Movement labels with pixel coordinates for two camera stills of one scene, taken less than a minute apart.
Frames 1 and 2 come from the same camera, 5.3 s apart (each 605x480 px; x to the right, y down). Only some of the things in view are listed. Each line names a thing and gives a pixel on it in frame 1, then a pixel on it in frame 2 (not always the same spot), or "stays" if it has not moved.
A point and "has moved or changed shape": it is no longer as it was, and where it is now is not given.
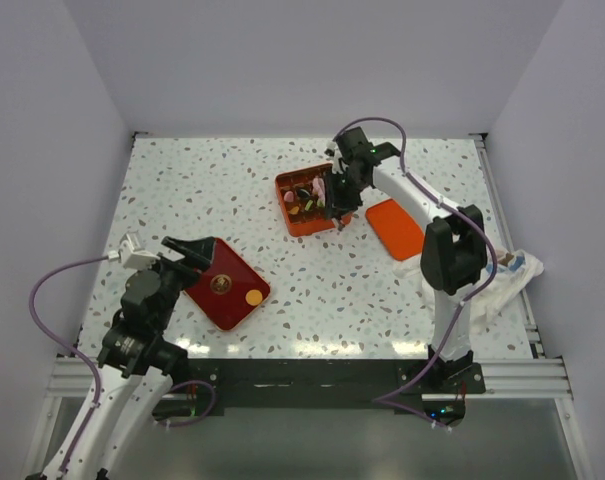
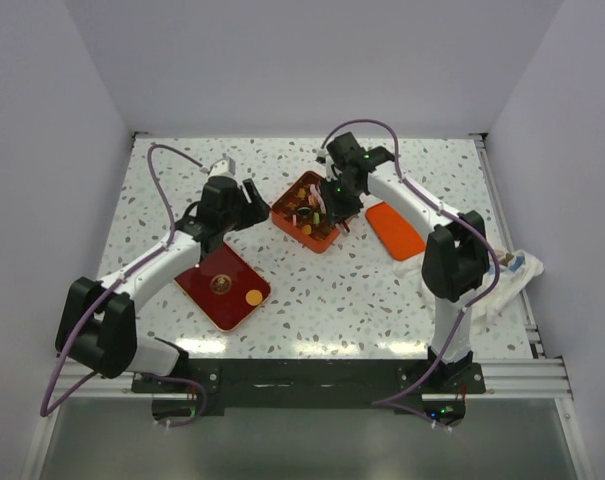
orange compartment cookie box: x=301 y=194 has moved or changed shape
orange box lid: x=402 y=236 stays
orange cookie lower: x=254 y=297 stays
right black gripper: x=343 y=205 stays
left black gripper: x=200 y=250 -> x=260 y=210
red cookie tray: x=229 y=289 stays
